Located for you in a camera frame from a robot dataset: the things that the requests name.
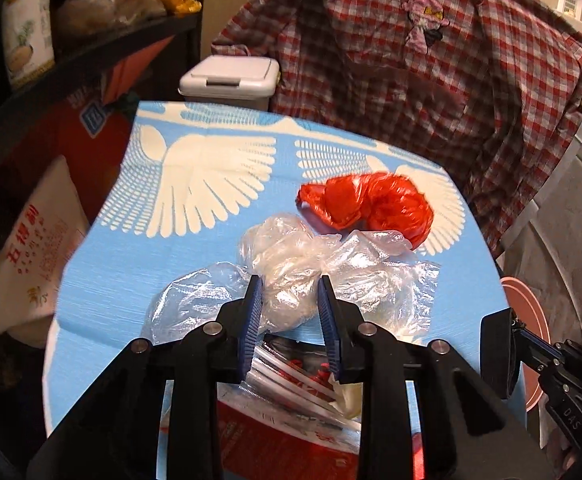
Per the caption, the white lidded bin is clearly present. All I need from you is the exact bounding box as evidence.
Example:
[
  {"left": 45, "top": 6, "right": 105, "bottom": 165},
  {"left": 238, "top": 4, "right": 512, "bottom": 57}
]
[{"left": 178, "top": 56, "right": 280, "bottom": 112}]

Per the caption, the red plaid shirt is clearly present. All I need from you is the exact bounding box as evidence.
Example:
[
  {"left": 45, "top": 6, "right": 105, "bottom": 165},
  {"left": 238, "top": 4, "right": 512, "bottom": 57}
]
[{"left": 211, "top": 0, "right": 582, "bottom": 262}]

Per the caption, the pink plastic bin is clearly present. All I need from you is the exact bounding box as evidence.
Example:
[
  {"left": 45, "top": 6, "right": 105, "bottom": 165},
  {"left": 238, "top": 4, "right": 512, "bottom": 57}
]
[{"left": 500, "top": 276, "right": 552, "bottom": 412}]

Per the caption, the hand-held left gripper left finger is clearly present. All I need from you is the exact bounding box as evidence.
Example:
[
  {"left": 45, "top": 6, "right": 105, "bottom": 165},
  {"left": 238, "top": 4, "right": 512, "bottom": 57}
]
[{"left": 26, "top": 275, "right": 266, "bottom": 480}]

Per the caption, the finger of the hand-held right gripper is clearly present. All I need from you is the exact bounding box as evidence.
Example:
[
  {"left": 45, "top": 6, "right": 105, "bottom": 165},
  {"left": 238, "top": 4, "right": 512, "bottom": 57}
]
[{"left": 479, "top": 311, "right": 524, "bottom": 402}]

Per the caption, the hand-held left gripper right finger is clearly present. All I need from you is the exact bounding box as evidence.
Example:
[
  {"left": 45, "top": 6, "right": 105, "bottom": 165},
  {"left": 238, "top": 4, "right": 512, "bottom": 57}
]
[{"left": 317, "top": 275, "right": 558, "bottom": 480}]

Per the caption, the black shelf rack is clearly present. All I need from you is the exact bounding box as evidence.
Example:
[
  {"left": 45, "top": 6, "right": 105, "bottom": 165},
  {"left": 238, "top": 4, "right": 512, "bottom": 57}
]
[{"left": 0, "top": 0, "right": 208, "bottom": 221}]

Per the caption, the white printed sack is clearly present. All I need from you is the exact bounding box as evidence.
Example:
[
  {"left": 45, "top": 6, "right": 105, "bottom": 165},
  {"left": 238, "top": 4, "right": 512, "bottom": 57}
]
[{"left": 0, "top": 155, "right": 90, "bottom": 349}]

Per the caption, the labelled glass bottle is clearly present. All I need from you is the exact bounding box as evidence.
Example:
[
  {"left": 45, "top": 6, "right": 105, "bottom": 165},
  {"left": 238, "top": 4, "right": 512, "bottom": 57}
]
[{"left": 1, "top": 0, "right": 56, "bottom": 92}]

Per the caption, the clear pack of straws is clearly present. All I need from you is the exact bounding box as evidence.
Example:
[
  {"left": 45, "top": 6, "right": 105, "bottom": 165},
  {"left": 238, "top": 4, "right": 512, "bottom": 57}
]
[{"left": 243, "top": 339, "right": 362, "bottom": 432}]

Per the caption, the red plastic bag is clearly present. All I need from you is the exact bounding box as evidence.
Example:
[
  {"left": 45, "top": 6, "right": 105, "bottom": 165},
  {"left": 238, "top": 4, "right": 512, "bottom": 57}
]
[{"left": 297, "top": 172, "right": 436, "bottom": 252}]

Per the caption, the red printed packet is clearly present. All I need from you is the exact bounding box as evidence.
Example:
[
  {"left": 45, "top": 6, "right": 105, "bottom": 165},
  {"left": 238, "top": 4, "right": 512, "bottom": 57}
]
[{"left": 215, "top": 394, "right": 368, "bottom": 480}]

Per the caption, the clear plastic bag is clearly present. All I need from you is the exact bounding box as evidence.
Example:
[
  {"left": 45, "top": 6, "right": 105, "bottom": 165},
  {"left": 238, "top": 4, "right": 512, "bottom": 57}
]
[
  {"left": 141, "top": 262, "right": 252, "bottom": 347},
  {"left": 238, "top": 214, "right": 332, "bottom": 333},
  {"left": 321, "top": 229, "right": 442, "bottom": 337}
]

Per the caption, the red printed bag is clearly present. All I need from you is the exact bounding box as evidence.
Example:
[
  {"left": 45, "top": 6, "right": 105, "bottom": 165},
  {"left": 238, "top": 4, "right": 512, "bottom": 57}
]
[{"left": 35, "top": 35, "right": 178, "bottom": 222}]

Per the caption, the blue bird print tablecloth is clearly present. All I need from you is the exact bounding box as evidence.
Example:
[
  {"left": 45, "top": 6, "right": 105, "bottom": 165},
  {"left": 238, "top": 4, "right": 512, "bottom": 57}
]
[{"left": 43, "top": 101, "right": 528, "bottom": 480}]

